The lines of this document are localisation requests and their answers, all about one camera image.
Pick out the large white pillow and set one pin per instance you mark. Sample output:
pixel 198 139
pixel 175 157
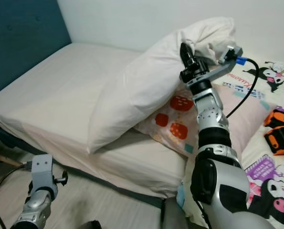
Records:
pixel 142 81

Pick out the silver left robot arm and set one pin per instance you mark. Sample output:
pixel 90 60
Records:
pixel 34 214

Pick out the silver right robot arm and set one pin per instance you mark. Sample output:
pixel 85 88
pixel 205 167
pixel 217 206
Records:
pixel 213 119

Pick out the pink cartoon print pillow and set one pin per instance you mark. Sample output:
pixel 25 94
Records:
pixel 175 119

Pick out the orange black device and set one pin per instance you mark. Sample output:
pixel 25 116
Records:
pixel 280 118
pixel 282 140

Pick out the light blue cloth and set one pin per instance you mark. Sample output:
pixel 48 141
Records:
pixel 181 194

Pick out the blue upholstered headboard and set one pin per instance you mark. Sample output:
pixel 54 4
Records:
pixel 22 38

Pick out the brown wooden bar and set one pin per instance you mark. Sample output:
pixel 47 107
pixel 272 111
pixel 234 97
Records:
pixel 2 161

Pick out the white sheeted mattress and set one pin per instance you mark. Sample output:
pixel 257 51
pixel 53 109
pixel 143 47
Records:
pixel 41 86

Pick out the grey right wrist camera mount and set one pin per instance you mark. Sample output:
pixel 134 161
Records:
pixel 232 53

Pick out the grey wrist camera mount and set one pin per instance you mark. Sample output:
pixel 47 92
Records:
pixel 41 167
pixel 232 53

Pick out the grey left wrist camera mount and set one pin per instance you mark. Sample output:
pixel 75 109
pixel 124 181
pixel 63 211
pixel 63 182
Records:
pixel 41 167

